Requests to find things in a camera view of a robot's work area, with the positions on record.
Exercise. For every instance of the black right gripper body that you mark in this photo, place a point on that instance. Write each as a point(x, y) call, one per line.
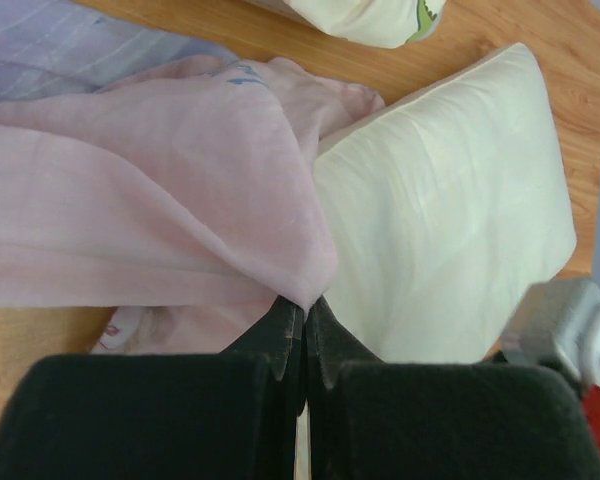
point(557, 325)

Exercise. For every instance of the cream white pillow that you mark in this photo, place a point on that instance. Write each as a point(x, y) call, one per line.
point(444, 209)

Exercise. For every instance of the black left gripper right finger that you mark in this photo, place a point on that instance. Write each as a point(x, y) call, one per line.
point(370, 419)

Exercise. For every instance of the cream floral printed cloth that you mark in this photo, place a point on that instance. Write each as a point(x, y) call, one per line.
point(385, 24)

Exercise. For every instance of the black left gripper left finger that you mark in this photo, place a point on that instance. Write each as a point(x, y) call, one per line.
point(229, 415)

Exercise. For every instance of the pink blue printed pillowcase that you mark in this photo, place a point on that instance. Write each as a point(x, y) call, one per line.
point(159, 175)

